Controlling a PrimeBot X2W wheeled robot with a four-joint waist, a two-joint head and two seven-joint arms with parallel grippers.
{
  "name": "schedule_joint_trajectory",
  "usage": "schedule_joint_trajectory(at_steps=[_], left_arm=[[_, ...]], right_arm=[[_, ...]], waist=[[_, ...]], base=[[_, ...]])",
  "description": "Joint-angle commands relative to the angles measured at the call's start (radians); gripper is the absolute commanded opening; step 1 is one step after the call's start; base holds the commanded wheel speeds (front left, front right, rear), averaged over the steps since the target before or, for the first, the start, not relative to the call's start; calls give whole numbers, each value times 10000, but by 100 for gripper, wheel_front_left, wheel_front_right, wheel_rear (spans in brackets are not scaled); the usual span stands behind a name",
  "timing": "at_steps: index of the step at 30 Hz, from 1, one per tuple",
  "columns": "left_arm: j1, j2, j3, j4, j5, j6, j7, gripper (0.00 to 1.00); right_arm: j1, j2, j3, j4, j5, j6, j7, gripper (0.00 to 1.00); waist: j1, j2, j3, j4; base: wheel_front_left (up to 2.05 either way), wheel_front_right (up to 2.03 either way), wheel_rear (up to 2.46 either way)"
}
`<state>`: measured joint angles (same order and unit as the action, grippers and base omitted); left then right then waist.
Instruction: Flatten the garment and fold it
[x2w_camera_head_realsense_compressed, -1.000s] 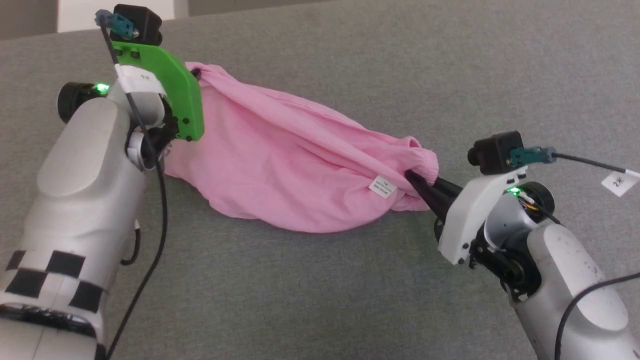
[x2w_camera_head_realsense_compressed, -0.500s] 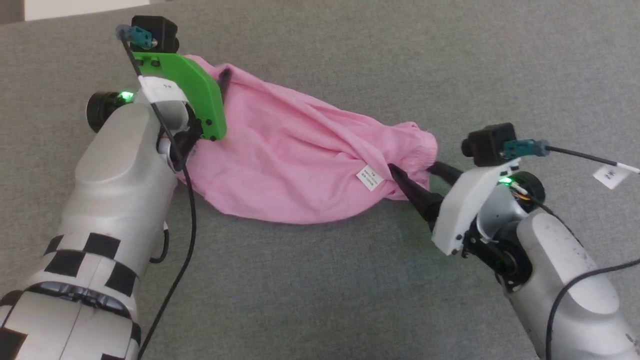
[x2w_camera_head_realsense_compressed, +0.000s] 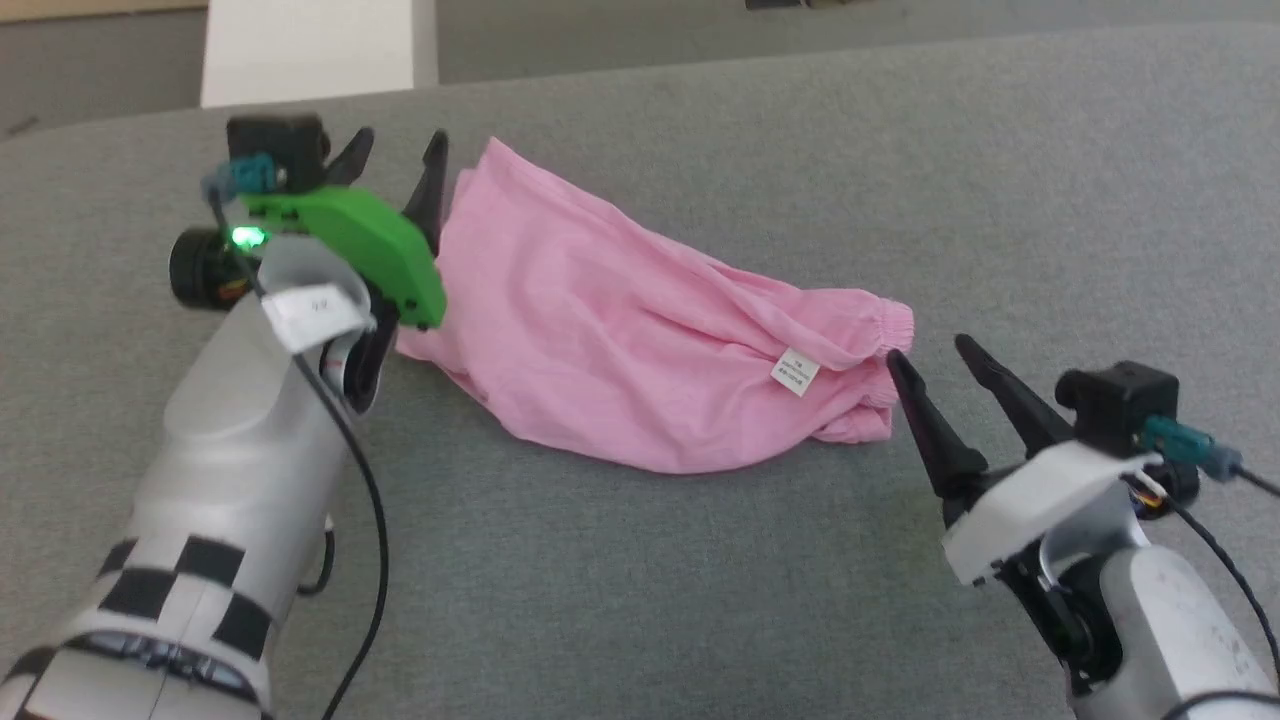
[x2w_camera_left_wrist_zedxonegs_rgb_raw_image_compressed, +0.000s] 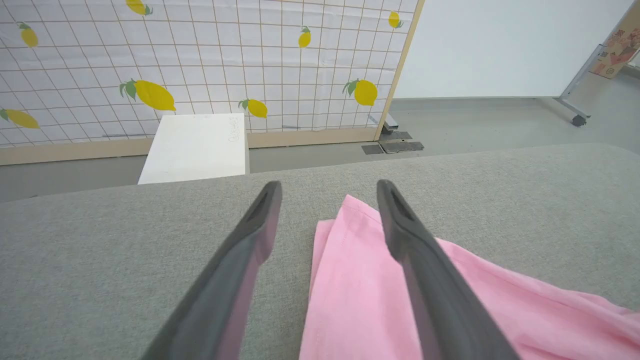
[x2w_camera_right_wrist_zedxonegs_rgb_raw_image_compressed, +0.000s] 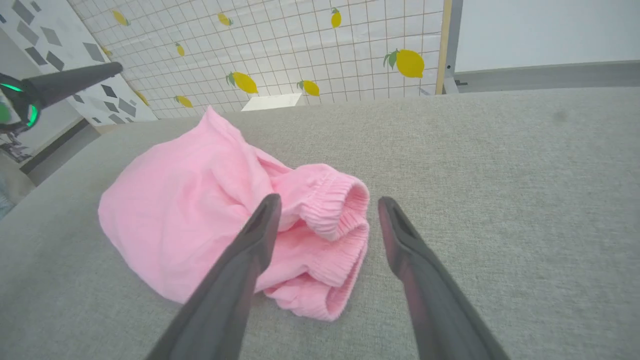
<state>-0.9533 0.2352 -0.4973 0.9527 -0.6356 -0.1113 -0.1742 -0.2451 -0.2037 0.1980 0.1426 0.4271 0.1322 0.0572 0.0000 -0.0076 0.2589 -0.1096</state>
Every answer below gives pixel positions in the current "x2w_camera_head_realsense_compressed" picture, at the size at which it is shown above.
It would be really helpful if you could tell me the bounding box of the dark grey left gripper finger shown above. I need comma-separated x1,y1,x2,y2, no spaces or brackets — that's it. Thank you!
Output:
322,127,376,189
402,130,450,257

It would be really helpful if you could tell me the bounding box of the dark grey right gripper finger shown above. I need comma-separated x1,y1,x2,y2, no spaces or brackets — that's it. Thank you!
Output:
954,335,1077,459
885,351,989,528

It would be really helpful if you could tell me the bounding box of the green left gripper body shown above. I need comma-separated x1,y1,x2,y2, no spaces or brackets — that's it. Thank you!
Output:
238,185,449,332

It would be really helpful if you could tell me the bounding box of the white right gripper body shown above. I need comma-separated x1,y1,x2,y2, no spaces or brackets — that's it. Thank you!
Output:
942,440,1163,587

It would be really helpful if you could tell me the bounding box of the pink garment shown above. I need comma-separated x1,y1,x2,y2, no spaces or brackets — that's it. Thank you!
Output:
395,137,916,475

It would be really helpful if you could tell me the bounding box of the white paper tag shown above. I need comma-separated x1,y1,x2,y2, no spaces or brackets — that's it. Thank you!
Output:
261,284,377,353

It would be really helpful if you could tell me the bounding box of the white rectangular block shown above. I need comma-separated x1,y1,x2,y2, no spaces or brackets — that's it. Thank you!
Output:
201,0,438,109

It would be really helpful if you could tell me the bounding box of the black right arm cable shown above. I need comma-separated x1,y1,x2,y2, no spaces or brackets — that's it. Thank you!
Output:
1140,415,1280,720

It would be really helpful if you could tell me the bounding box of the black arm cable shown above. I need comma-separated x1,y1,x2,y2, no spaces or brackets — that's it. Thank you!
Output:
1140,415,1280,720
203,155,390,720

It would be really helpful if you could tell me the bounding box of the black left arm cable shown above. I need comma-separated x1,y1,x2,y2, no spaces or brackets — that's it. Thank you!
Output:
203,155,390,720

